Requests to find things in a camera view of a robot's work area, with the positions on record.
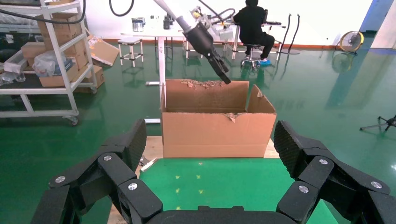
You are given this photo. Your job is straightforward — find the flattened printed cardboard sheet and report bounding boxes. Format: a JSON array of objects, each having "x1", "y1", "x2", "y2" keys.
[{"x1": 87, "y1": 35, "x2": 120, "y2": 67}]

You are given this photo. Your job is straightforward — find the white desk with T-leg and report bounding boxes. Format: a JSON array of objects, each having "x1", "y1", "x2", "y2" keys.
[{"x1": 120, "y1": 26, "x2": 186, "y2": 124}]

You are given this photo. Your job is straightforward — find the silver metal clamp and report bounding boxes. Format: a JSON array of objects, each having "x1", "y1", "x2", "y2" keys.
[{"x1": 139, "y1": 157, "x2": 158, "y2": 173}]

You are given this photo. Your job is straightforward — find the small brown cardboard box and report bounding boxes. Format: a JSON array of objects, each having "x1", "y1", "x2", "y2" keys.
[{"x1": 21, "y1": 42, "x2": 47, "y2": 60}]

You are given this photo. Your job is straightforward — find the green table mat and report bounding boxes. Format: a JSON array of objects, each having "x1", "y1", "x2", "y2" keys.
[{"x1": 139, "y1": 157, "x2": 339, "y2": 224}]

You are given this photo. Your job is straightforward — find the white plastic tray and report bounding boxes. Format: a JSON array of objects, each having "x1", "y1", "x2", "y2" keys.
[{"x1": 3, "y1": 50, "x2": 29, "y2": 74}]

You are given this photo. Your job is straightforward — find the small white metal stool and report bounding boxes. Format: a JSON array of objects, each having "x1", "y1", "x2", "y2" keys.
[
  {"x1": 185, "y1": 40, "x2": 205, "y2": 59},
  {"x1": 117, "y1": 37, "x2": 145, "y2": 68}
]

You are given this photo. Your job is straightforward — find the flat brown cardboard box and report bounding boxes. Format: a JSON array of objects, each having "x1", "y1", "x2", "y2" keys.
[{"x1": 38, "y1": 62, "x2": 80, "y2": 88}]

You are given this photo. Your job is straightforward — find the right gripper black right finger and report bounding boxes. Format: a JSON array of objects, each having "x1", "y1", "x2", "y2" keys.
[{"x1": 274, "y1": 119, "x2": 396, "y2": 224}]

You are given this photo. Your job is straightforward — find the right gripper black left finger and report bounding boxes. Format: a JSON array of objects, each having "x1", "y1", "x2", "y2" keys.
[{"x1": 30, "y1": 119, "x2": 163, "y2": 224}]

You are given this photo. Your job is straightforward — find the large brown cardboard box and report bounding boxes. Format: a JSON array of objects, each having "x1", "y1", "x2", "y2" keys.
[{"x1": 36, "y1": 12, "x2": 84, "y2": 44}]

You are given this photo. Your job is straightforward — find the clear plastic cups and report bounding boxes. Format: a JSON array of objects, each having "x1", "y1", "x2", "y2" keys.
[{"x1": 0, "y1": 71, "x2": 27, "y2": 86}]

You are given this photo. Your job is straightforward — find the black chrome office stool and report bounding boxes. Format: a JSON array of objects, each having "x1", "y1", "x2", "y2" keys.
[{"x1": 240, "y1": 43, "x2": 262, "y2": 69}]

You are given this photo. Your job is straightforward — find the large open cardboard carton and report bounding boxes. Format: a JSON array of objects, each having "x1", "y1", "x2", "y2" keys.
[{"x1": 160, "y1": 78, "x2": 277, "y2": 159}]

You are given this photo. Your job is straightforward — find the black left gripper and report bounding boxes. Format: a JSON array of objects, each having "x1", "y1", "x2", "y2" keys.
[{"x1": 184, "y1": 23, "x2": 232, "y2": 85}]

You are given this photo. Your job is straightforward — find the clear plastic bag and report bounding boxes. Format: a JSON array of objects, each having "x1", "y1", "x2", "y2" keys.
[{"x1": 32, "y1": 50, "x2": 75, "y2": 78}]

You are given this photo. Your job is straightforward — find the tall brown cardboard box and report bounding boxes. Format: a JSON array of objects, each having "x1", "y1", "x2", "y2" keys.
[{"x1": 66, "y1": 40, "x2": 89, "y2": 71}]

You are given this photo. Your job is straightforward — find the black braided cable loop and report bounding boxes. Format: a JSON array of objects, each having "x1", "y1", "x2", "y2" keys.
[{"x1": 198, "y1": 0, "x2": 236, "y2": 24}]

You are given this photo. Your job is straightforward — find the seated person in black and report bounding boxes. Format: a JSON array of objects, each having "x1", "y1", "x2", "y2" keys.
[{"x1": 233, "y1": 0, "x2": 276, "y2": 67}]

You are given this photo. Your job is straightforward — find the yellow floor fan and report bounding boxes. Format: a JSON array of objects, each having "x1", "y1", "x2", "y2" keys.
[{"x1": 339, "y1": 31, "x2": 365, "y2": 53}]

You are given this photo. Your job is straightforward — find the white wheeled shelf cart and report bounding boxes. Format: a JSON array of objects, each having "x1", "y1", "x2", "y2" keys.
[{"x1": 0, "y1": 0, "x2": 97, "y2": 126}]

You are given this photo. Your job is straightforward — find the silver metal can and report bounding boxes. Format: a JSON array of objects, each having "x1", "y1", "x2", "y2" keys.
[{"x1": 131, "y1": 17, "x2": 146, "y2": 33}]

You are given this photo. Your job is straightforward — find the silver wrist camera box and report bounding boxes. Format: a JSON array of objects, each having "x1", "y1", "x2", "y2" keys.
[{"x1": 201, "y1": 17, "x2": 234, "y2": 42}]

